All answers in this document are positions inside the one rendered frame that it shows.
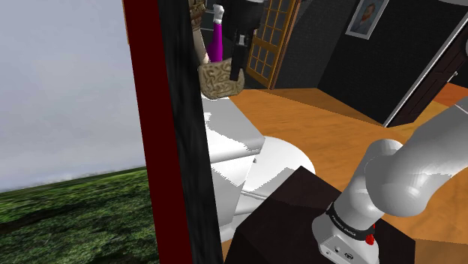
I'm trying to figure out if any white toilet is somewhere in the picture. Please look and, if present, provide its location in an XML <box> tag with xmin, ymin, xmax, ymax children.
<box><xmin>201</xmin><ymin>94</ymin><xmax>317</xmax><ymax>243</ymax></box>

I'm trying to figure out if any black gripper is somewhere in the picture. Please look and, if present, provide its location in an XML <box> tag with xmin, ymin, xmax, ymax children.
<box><xmin>224</xmin><ymin>0</ymin><xmax>265</xmax><ymax>83</ymax></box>

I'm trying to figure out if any magenta bottle with white cap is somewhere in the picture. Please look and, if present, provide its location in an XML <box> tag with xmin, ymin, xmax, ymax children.
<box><xmin>205</xmin><ymin>4</ymin><xmax>226</xmax><ymax>64</ymax></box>

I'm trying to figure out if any dark robot stand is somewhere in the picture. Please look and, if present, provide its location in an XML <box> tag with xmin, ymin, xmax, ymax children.
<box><xmin>223</xmin><ymin>165</ymin><xmax>416</xmax><ymax>264</ymax></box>

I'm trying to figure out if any wooden door with glass panes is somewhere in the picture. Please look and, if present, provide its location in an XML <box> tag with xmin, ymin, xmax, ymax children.
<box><xmin>244</xmin><ymin>0</ymin><xmax>302</xmax><ymax>90</ymax></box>

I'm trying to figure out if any dark door with white frame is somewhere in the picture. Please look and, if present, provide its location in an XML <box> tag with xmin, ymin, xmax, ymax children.
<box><xmin>381</xmin><ymin>13</ymin><xmax>468</xmax><ymax>128</ymax></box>

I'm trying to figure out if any framed portrait wall picture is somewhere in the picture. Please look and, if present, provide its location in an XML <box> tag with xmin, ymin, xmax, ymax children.
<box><xmin>344</xmin><ymin>0</ymin><xmax>391</xmax><ymax>41</ymax></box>

